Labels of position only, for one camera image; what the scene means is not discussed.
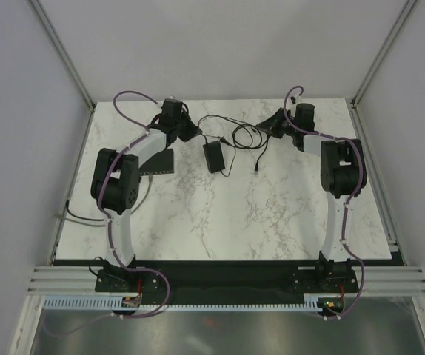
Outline left aluminium frame post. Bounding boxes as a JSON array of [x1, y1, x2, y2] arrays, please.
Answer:
[[27, 0, 97, 108]]

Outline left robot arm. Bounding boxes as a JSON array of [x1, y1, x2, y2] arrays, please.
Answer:
[[90, 98, 201, 292]]

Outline grey ethernet cable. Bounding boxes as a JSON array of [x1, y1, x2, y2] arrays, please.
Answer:
[[58, 175, 156, 225]]

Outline right aluminium frame post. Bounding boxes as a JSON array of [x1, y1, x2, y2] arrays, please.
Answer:
[[349, 0, 419, 108]]

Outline black ethernet cable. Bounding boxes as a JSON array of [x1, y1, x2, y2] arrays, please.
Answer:
[[66, 199, 104, 223], [232, 124, 272, 175]]

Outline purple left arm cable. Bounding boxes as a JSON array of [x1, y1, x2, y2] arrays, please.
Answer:
[[97, 90, 172, 319]]

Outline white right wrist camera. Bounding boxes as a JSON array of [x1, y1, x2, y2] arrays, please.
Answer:
[[290, 94, 302, 105]]

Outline black network switch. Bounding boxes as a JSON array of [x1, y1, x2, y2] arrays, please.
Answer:
[[139, 149, 175, 176]]

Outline black power adapter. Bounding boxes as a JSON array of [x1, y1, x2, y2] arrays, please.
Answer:
[[203, 141, 225, 174]]

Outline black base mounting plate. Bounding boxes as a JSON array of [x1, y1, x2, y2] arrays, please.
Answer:
[[103, 260, 355, 305]]

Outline aluminium frame post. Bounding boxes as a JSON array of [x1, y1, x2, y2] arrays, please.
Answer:
[[27, 0, 97, 108], [349, 0, 419, 108]]

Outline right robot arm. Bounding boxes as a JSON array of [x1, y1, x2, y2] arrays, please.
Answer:
[[256, 104, 367, 292]]

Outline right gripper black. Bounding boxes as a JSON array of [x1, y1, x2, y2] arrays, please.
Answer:
[[256, 108, 299, 140]]

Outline white slotted cable duct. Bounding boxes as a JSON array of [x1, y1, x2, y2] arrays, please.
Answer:
[[42, 295, 343, 312]]

